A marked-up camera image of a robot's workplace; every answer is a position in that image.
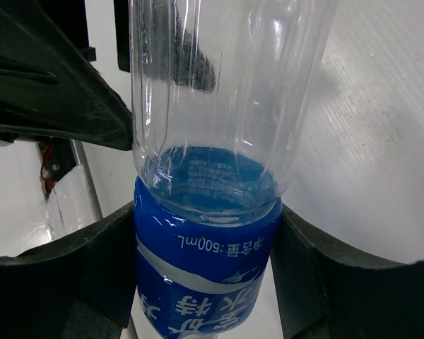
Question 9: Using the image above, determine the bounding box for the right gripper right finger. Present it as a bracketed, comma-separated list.
[271, 208, 424, 338]

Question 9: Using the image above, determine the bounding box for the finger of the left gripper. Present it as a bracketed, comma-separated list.
[112, 0, 218, 93]
[0, 0, 132, 150]

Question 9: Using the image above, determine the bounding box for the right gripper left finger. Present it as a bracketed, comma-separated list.
[0, 203, 136, 338]

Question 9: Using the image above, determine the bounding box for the blue label bottle white cap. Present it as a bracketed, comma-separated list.
[129, 1, 337, 338]

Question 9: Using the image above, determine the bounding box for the aluminium mounting rail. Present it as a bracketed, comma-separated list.
[70, 139, 103, 220]

